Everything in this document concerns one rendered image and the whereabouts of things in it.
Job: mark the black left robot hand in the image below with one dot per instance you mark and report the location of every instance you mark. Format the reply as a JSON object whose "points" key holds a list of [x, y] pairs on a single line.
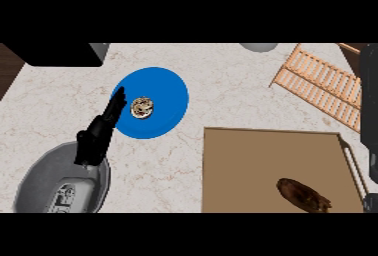
{"points": [[97, 140]]}

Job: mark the wooden slatted tiered shelf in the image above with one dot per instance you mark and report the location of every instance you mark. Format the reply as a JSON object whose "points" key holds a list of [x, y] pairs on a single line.
{"points": [[319, 85]]}

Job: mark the dark grey rounded object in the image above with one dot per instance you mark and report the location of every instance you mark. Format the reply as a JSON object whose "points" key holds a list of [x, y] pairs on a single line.
{"points": [[372, 204]]}

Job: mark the black box appliance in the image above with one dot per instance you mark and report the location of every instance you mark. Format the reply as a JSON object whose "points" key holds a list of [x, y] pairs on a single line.
{"points": [[59, 53]]}

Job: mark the tall dark grey appliance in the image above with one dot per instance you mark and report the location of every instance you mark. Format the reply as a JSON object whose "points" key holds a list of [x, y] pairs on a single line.
{"points": [[369, 110]]}

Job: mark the brown speckled cupcake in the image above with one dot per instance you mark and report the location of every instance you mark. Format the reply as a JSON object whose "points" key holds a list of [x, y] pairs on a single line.
{"points": [[141, 108]]}

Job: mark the blue round plate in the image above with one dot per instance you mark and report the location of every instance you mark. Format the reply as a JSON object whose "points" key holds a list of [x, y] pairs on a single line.
{"points": [[164, 100]]}

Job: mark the grey round bowl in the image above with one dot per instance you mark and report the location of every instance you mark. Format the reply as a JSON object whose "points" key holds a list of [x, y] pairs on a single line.
{"points": [[258, 46]]}

